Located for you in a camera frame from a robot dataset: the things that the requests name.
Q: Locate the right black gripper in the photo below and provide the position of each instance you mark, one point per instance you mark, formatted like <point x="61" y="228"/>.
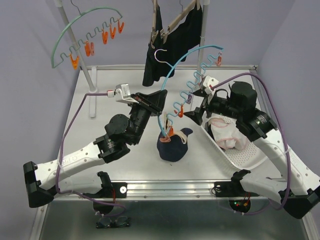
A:
<point x="196" y="115"/>

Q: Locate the white clothes rack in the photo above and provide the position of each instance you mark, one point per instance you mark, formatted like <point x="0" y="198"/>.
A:
<point x="93" y="91"/>

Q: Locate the aluminium mounting rail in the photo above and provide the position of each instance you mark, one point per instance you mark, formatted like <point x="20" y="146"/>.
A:
<point x="102" y="187"/>

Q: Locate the black eyeglasses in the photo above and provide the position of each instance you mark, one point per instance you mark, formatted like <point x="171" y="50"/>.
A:
<point x="118" y="223"/>

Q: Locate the navy underwear beige waistband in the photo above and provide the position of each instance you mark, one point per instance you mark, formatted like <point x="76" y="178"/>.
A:
<point x="173" y="147"/>

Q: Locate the black shorts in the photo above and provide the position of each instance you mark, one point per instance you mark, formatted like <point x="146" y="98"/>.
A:
<point x="151" y="65"/>
<point x="186" y="36"/>

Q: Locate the pink plastic bag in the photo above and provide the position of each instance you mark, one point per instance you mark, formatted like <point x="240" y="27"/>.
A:
<point x="226" y="135"/>

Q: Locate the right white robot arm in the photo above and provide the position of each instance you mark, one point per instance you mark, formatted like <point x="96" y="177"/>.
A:
<point x="263" y="132"/>

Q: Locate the left black shorts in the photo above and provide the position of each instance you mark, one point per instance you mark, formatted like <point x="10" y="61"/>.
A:
<point x="151" y="65"/>

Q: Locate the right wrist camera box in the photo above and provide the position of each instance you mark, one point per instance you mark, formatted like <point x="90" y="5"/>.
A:
<point x="207" y="84"/>

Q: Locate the right black shorts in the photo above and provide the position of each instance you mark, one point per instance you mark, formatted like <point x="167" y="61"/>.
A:
<point x="186" y="36"/>

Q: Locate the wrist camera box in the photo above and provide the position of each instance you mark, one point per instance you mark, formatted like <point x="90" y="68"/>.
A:
<point x="122" y="94"/>
<point x="207" y="84"/>

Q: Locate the white perforated plastic basket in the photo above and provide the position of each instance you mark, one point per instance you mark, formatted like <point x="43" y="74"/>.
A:
<point x="248" y="159"/>

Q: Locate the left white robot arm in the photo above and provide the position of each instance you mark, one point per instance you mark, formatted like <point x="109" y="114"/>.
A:
<point x="42" y="180"/>

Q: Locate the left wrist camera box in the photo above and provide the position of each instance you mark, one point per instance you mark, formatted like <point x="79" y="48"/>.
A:
<point x="122" y="94"/>

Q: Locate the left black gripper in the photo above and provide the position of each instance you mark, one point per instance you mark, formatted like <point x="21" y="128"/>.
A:
<point x="154" y="101"/>

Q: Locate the right wooden trouser hanger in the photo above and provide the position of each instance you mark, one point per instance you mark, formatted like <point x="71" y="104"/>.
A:
<point x="164" y="33"/>

